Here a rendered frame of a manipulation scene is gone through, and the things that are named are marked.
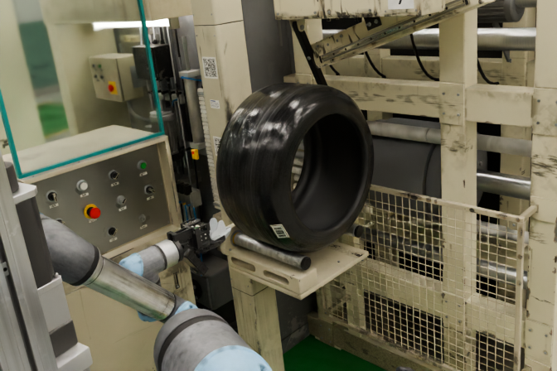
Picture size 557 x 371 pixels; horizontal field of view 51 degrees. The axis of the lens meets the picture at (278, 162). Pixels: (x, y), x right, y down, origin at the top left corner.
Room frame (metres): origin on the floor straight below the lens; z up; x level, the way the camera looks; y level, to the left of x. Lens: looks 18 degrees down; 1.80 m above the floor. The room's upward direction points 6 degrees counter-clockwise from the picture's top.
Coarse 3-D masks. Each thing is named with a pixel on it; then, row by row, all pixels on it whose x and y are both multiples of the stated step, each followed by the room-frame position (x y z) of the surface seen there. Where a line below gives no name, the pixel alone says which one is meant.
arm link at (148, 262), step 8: (152, 248) 1.42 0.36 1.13; (160, 248) 1.42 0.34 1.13; (128, 256) 1.39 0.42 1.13; (136, 256) 1.38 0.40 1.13; (144, 256) 1.38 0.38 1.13; (152, 256) 1.39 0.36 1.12; (160, 256) 1.40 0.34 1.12; (120, 264) 1.37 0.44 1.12; (128, 264) 1.35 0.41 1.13; (136, 264) 1.36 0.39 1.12; (144, 264) 1.37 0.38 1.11; (152, 264) 1.38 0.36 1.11; (160, 264) 1.39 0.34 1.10; (136, 272) 1.34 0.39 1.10; (144, 272) 1.36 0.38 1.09; (152, 272) 1.37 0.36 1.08; (152, 280) 1.37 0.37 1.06
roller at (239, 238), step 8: (240, 240) 1.88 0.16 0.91; (248, 240) 1.86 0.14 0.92; (256, 240) 1.84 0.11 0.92; (248, 248) 1.86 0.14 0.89; (256, 248) 1.82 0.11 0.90; (264, 248) 1.79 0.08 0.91; (272, 248) 1.77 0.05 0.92; (280, 248) 1.76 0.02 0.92; (272, 256) 1.76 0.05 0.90; (280, 256) 1.73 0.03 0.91; (288, 256) 1.71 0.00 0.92; (296, 256) 1.70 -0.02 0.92; (304, 256) 1.69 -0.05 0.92; (296, 264) 1.68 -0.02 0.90; (304, 264) 1.67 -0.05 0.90
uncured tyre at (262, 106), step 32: (256, 96) 1.84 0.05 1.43; (288, 96) 1.76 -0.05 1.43; (320, 96) 1.78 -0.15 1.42; (256, 128) 1.70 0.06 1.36; (288, 128) 1.66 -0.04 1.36; (320, 128) 2.11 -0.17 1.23; (352, 128) 2.01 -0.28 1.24; (224, 160) 1.73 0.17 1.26; (256, 160) 1.64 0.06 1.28; (288, 160) 1.64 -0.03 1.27; (320, 160) 2.11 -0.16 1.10; (352, 160) 2.02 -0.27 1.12; (224, 192) 1.72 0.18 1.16; (256, 192) 1.62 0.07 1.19; (288, 192) 1.62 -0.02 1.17; (320, 192) 2.06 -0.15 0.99; (352, 192) 1.97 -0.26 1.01; (256, 224) 1.66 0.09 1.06; (288, 224) 1.62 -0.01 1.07; (320, 224) 1.92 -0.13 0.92
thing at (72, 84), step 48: (0, 0) 1.79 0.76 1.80; (48, 0) 1.89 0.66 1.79; (96, 0) 2.00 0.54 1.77; (0, 48) 1.77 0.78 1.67; (48, 48) 1.86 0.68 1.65; (96, 48) 1.97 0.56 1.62; (144, 48) 2.10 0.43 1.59; (0, 96) 1.74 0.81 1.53; (48, 96) 1.84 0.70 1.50; (96, 96) 1.95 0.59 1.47; (144, 96) 2.08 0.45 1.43; (48, 144) 1.82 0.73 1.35; (96, 144) 1.93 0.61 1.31
